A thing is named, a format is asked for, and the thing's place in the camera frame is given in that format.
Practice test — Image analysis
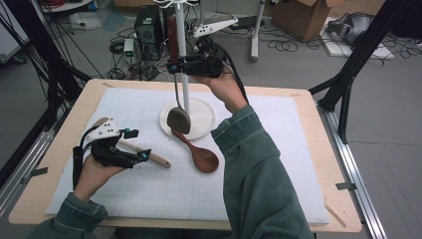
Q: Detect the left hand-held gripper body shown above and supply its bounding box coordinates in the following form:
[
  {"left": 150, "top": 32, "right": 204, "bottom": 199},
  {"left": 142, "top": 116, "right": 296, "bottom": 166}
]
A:
[{"left": 85, "top": 118, "right": 140, "bottom": 169}]

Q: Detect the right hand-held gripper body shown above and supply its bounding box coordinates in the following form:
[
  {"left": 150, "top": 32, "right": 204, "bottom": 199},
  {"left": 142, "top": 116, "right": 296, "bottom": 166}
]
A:
[{"left": 180, "top": 18, "right": 239, "bottom": 80}]

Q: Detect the light wooden spoon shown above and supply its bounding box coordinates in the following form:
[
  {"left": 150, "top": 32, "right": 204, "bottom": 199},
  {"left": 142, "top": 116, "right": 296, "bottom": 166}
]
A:
[{"left": 91, "top": 117, "right": 172, "bottom": 169}]

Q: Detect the metal spatula with wooden handle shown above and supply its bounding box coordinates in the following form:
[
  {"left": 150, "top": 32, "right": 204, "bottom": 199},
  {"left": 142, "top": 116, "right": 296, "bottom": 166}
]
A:
[{"left": 165, "top": 15, "right": 192, "bottom": 135}]

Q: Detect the white hook stand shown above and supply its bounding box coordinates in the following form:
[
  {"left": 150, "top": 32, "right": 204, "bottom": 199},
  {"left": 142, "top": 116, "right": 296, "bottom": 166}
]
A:
[{"left": 153, "top": 0, "right": 217, "bottom": 141}]

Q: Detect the dark wooden spoon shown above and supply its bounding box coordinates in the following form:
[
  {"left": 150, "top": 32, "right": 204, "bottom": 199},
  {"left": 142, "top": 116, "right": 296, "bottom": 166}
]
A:
[{"left": 170, "top": 128, "right": 221, "bottom": 174}]

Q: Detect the person's left hand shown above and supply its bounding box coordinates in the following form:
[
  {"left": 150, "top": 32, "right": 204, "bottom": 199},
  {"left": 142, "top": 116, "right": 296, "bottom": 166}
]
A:
[{"left": 73, "top": 153, "right": 127, "bottom": 202}]

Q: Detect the person's right hand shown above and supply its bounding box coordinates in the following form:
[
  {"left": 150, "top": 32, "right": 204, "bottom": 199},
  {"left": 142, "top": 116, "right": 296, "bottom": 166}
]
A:
[{"left": 191, "top": 64, "right": 250, "bottom": 115}]

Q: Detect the black computer tower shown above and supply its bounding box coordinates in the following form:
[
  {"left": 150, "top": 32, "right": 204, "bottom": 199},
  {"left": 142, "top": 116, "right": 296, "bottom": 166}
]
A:
[{"left": 133, "top": 5, "right": 166, "bottom": 63}]

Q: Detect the small white electronic box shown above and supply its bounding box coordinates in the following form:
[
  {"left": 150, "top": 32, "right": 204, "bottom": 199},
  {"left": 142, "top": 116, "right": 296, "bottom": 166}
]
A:
[{"left": 122, "top": 38, "right": 135, "bottom": 58}]

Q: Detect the flat black device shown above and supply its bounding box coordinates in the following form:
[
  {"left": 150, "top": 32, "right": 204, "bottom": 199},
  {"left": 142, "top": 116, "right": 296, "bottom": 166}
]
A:
[{"left": 228, "top": 15, "right": 267, "bottom": 31}]

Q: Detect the grey table clamp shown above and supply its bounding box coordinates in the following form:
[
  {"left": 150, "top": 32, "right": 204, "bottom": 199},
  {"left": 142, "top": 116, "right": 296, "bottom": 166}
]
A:
[
  {"left": 21, "top": 167, "right": 49, "bottom": 185},
  {"left": 335, "top": 181, "right": 357, "bottom": 192}
]

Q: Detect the clear plastic bag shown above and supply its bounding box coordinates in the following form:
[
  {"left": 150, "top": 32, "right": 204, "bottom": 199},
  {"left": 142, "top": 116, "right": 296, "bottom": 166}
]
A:
[{"left": 69, "top": 12, "right": 103, "bottom": 31}]

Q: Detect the cardboard box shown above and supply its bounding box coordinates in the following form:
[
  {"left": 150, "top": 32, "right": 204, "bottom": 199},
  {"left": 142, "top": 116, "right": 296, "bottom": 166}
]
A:
[{"left": 272, "top": 0, "right": 346, "bottom": 43}]

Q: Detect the white round table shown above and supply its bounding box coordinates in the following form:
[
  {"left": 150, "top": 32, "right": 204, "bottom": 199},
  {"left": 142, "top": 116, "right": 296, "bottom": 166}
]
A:
[{"left": 39, "top": 0, "right": 94, "bottom": 14}]

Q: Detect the grey bag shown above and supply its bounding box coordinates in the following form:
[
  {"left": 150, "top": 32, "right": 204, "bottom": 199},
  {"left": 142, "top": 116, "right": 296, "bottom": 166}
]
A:
[{"left": 326, "top": 12, "right": 375, "bottom": 46}]

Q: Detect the white floor board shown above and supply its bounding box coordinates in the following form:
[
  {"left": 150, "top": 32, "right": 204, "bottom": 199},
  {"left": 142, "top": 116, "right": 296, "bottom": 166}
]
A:
[{"left": 319, "top": 16, "right": 396, "bottom": 62}]

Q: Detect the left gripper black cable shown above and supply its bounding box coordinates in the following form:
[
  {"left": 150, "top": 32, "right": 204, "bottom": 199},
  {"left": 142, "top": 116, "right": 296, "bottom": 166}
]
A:
[{"left": 72, "top": 127, "right": 101, "bottom": 190}]

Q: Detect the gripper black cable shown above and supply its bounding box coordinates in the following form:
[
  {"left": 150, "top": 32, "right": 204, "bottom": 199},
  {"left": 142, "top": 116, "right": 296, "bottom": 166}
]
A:
[
  {"left": 72, "top": 127, "right": 101, "bottom": 190},
  {"left": 207, "top": 41, "right": 250, "bottom": 104}
]

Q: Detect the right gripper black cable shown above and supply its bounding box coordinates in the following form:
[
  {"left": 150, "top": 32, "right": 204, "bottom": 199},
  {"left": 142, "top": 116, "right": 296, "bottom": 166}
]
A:
[{"left": 207, "top": 41, "right": 250, "bottom": 104}]

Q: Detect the aluminium rail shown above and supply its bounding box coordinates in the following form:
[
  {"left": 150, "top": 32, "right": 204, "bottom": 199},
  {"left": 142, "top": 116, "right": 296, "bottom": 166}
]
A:
[
  {"left": 0, "top": 125, "right": 58, "bottom": 217},
  {"left": 316, "top": 106, "right": 388, "bottom": 239}
]

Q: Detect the black floor cable tangle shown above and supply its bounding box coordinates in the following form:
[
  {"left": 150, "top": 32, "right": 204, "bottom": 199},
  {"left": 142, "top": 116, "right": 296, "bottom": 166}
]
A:
[{"left": 258, "top": 29, "right": 332, "bottom": 54}]

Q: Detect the black metal frame strut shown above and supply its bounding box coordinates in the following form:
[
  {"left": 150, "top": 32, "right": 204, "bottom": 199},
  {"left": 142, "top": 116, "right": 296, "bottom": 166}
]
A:
[
  {"left": 0, "top": 0, "right": 93, "bottom": 133},
  {"left": 308, "top": 0, "right": 412, "bottom": 145}
]

